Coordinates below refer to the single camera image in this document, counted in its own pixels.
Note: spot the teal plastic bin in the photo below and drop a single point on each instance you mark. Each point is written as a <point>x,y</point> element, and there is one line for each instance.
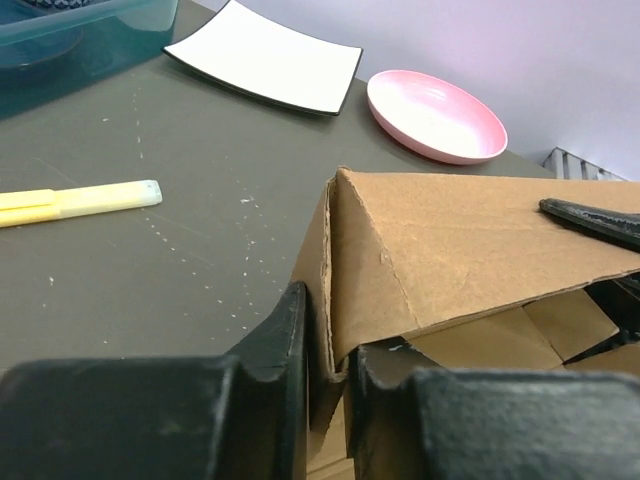
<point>118,35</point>

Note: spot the white square plate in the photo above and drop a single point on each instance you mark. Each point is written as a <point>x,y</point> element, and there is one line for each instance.
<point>257,56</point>

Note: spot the brown cardboard box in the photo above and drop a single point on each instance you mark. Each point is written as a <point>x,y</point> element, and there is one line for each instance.
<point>465,266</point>

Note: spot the dark blue patterned bowl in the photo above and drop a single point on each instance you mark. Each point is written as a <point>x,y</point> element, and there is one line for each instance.
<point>31,32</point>

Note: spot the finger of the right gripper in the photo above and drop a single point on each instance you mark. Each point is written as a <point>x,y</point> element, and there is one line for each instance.
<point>619,300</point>
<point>612,227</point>

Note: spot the plain pink plate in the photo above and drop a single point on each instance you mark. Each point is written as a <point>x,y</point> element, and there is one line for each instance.
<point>434,118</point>

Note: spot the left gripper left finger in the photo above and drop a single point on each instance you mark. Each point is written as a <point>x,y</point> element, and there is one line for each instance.
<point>239,415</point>

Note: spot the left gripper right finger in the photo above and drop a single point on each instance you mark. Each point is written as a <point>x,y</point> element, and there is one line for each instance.
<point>410,418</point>

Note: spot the yellow highlighter pen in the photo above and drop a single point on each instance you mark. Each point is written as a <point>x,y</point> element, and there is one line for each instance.
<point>35,206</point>

